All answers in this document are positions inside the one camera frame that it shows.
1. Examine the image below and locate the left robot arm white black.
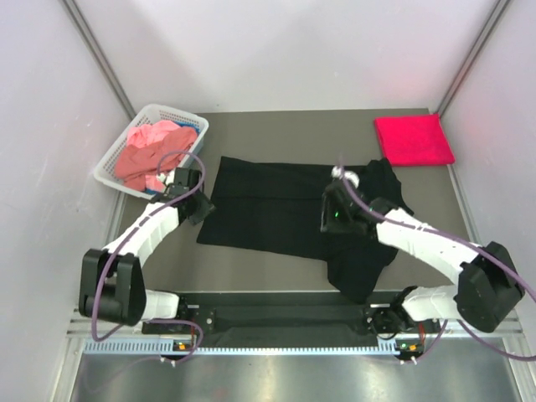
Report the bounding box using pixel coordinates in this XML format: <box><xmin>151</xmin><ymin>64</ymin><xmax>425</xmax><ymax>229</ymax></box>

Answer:
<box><xmin>79</xmin><ymin>190</ymin><xmax>215</xmax><ymax>332</ymax></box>

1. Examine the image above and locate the aluminium frame rail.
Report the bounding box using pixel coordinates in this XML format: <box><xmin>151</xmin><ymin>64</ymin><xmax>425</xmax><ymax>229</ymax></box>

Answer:
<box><xmin>66</xmin><ymin>304</ymin><xmax>524</xmax><ymax>336</ymax></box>

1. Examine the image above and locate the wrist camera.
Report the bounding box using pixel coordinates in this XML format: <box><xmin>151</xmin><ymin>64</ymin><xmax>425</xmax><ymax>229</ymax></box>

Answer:
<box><xmin>331</xmin><ymin>166</ymin><xmax>360</xmax><ymax>188</ymax></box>
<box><xmin>155</xmin><ymin>167</ymin><xmax>202</xmax><ymax>203</ymax></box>

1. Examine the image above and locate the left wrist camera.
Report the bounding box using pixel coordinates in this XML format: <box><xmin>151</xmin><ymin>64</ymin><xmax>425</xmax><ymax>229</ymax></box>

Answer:
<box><xmin>155</xmin><ymin>167</ymin><xmax>202</xmax><ymax>203</ymax></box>

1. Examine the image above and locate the black t shirt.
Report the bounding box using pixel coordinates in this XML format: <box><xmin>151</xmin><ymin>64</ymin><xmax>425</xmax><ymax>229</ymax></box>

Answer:
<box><xmin>197</xmin><ymin>157</ymin><xmax>398</xmax><ymax>303</ymax></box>

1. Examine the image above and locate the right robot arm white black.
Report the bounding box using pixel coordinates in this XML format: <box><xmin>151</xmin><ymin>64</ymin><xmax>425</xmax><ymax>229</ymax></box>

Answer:
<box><xmin>322</xmin><ymin>179</ymin><xmax>524</xmax><ymax>333</ymax></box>

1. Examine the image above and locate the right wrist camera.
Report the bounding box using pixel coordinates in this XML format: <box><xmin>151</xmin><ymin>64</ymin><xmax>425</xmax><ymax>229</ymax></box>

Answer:
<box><xmin>331</xmin><ymin>166</ymin><xmax>360</xmax><ymax>188</ymax></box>

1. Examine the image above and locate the blue t shirt in basket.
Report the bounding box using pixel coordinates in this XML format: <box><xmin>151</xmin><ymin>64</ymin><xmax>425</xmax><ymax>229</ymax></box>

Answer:
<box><xmin>175</xmin><ymin>121</ymin><xmax>201</xmax><ymax>130</ymax></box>

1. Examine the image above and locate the white plastic laundry basket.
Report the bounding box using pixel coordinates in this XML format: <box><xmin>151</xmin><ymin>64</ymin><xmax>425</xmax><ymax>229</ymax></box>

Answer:
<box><xmin>94</xmin><ymin>104</ymin><xmax>209</xmax><ymax>199</ymax></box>

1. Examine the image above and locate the perforated grey cable duct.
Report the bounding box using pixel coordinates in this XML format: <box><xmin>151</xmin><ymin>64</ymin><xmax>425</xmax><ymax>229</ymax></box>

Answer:
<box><xmin>83</xmin><ymin>338</ymin><xmax>424</xmax><ymax>357</ymax></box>

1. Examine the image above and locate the folded red t shirt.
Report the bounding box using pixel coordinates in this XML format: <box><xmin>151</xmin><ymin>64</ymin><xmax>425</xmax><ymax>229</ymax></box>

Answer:
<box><xmin>374</xmin><ymin>114</ymin><xmax>456</xmax><ymax>167</ymax></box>

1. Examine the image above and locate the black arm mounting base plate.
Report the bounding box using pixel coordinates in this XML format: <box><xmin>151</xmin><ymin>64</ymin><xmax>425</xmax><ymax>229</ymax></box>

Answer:
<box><xmin>178</xmin><ymin>291</ymin><xmax>398</xmax><ymax>348</ymax></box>

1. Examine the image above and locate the crumpled pink t shirt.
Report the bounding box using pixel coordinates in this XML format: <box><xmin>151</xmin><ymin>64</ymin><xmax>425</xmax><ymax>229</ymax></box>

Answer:
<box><xmin>114</xmin><ymin>121</ymin><xmax>198</xmax><ymax>193</ymax></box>

